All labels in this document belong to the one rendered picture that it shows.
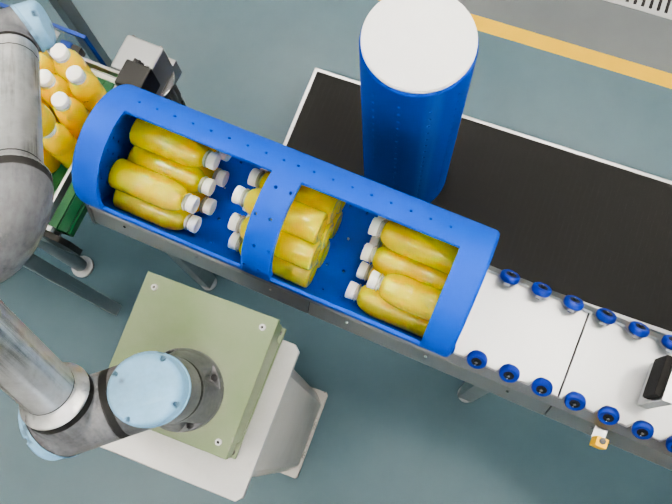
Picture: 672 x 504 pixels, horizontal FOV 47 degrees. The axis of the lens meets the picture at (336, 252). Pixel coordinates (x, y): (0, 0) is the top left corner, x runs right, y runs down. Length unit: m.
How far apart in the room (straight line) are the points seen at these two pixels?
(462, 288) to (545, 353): 0.38
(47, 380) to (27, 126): 0.37
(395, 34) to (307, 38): 1.24
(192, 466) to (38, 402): 0.44
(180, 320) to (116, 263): 1.46
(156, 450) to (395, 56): 1.03
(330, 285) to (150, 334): 0.45
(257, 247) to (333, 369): 1.20
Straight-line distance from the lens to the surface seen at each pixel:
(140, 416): 1.25
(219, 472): 1.56
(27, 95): 1.14
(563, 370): 1.81
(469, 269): 1.50
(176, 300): 1.48
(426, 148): 2.15
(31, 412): 1.27
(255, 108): 3.00
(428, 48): 1.89
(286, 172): 1.57
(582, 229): 2.73
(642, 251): 2.76
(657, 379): 1.72
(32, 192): 1.00
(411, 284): 1.59
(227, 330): 1.45
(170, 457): 1.58
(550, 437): 2.74
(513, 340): 1.80
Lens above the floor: 2.68
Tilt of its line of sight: 75 degrees down
